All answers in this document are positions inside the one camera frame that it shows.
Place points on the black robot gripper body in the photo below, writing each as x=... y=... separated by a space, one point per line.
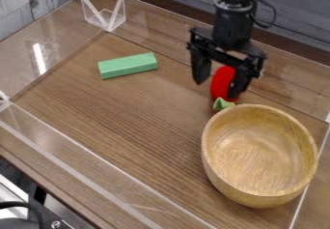
x=245 y=54

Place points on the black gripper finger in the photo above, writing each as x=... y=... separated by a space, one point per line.
x=238 y=83
x=201 y=64

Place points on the red plush strawberry toy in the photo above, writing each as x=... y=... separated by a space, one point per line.
x=219 y=88

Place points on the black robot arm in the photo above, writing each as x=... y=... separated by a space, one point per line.
x=225 y=44

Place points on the green rectangular block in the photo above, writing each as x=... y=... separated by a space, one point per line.
x=127 y=65

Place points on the wooden bowl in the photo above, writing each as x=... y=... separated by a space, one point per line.
x=259 y=155

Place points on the clear acrylic corner bracket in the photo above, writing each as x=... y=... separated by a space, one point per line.
x=105 y=19

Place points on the clear acrylic barrier wall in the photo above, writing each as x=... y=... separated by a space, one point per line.
x=113 y=144

